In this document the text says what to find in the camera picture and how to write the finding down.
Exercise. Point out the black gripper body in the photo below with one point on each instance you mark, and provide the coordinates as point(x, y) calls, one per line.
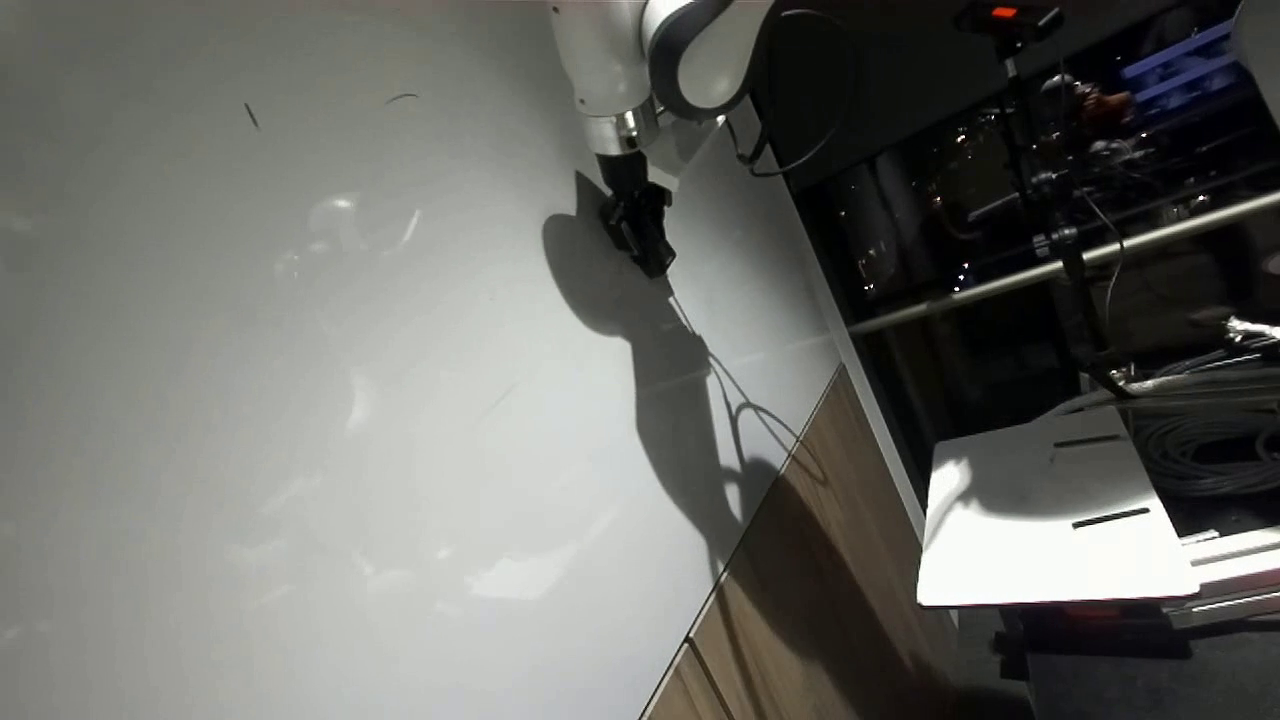
point(626, 175)

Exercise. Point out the black whiteboard eraser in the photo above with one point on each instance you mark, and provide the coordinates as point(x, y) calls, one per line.
point(650, 241)

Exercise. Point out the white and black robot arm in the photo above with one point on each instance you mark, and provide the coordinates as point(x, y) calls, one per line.
point(626, 53)

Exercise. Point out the large grey whiteboard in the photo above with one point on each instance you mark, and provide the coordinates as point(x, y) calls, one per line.
point(333, 401)

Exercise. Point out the dark electronics rack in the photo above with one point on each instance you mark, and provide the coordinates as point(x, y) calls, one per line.
point(935, 201)

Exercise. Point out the black tripod pole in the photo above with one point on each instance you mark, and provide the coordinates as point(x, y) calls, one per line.
point(1064, 252)

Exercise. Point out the long metal rod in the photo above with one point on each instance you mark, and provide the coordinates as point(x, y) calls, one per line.
point(1064, 261)

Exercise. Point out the white slotted platform board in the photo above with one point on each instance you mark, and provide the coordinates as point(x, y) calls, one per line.
point(1054, 534)

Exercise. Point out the stacked white panels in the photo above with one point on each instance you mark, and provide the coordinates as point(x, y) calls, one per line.
point(1232, 561)

